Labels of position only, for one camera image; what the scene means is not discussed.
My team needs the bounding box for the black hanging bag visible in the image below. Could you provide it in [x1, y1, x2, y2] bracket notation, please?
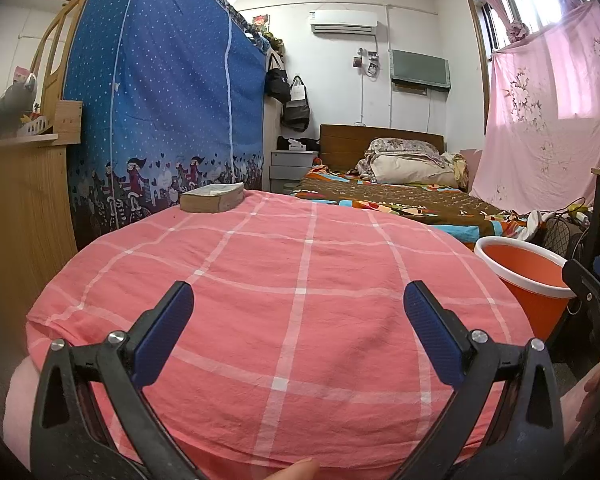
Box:
[265, 52, 292, 103]

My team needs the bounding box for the yellowish crumpled cloth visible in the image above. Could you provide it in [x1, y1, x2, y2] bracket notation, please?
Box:
[440, 150, 469, 191]

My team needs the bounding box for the floral pillow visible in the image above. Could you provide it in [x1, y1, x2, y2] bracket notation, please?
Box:
[362, 138, 440, 166]

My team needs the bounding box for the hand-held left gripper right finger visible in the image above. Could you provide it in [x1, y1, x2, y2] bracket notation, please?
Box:
[400, 281, 566, 480]

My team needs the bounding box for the brown tissue box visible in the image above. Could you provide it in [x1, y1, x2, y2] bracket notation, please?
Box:
[180, 183, 245, 213]

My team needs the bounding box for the dark cloth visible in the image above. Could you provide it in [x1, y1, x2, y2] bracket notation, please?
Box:
[277, 135, 321, 152]

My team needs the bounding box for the white fence box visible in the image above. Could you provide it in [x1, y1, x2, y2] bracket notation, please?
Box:
[17, 112, 48, 136]

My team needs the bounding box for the colourful patterned bed cover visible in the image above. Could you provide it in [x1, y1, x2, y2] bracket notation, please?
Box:
[285, 165, 536, 246]

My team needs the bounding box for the white wall air conditioner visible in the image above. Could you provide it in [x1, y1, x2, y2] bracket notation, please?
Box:
[310, 10, 379, 36]

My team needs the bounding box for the black floor fan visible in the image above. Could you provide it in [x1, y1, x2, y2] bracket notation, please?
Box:
[540, 212, 588, 271]

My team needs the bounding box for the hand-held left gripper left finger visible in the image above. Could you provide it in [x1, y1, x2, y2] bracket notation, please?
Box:
[30, 281, 201, 480]

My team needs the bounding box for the person's left hand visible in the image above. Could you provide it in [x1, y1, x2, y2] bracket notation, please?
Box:
[257, 457, 318, 480]

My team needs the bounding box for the grey plush toy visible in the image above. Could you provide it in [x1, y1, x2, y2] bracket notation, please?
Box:
[0, 72, 43, 138]

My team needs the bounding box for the pink checked blanket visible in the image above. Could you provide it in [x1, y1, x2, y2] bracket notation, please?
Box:
[25, 191, 536, 471]

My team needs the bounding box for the grey hanging tote bag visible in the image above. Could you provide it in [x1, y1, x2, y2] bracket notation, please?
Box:
[281, 76, 311, 132]

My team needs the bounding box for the blue dotted fabric wardrobe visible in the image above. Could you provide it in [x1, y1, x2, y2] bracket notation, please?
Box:
[62, 0, 271, 248]

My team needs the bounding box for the brown wooden headboard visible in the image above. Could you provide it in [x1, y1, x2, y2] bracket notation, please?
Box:
[319, 124, 446, 171]

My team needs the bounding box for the grey nightstand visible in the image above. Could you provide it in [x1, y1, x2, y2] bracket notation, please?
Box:
[270, 150, 321, 195]

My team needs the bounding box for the green cloth covered wall unit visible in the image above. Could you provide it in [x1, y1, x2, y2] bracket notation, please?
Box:
[390, 49, 452, 96]

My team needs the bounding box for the light wooden cabinet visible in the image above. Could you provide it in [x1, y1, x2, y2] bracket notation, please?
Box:
[0, 132, 81, 321]

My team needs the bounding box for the pink floral hanging sheet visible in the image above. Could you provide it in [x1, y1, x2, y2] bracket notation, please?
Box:
[470, 0, 600, 213]

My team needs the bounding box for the window with bars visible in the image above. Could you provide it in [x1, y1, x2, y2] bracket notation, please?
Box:
[475, 0, 600, 61]

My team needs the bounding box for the orange bucket with white rim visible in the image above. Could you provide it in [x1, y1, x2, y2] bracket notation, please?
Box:
[474, 236, 578, 343]

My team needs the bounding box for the wooden bunk frame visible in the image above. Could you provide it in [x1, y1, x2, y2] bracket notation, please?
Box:
[30, 0, 93, 143]

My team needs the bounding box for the beige pillow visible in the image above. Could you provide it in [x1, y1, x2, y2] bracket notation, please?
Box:
[356, 152, 458, 191]

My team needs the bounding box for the wall socket with chargers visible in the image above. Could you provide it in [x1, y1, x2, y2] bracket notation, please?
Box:
[352, 47, 381, 78]

